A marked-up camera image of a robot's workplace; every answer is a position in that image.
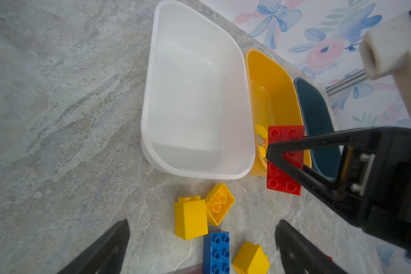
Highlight red brick long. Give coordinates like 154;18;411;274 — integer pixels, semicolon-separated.
267;125;304;196

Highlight yellow curved lego piece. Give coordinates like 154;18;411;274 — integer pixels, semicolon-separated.
255;124;268;158

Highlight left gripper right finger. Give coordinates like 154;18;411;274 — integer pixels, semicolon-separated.
275;219;345;274

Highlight yellow plastic bin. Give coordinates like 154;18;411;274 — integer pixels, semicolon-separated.
245;49;304;177

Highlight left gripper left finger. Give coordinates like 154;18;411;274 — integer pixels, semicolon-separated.
59;219;130;274

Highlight dark teal plastic bin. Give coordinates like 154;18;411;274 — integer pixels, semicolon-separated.
294;77;341;179

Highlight blue brick centre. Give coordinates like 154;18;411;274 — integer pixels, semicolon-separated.
203;230;230;274

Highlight white plastic bin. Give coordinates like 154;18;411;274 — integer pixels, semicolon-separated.
141;1;256;180

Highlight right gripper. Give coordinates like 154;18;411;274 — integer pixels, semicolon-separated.
266;127;411;259

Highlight yellow brick studs up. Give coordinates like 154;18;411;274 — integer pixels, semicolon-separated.
205;183;235;226

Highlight yellow brick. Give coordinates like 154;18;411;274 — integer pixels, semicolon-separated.
232;242;271;274
174;196;208;240

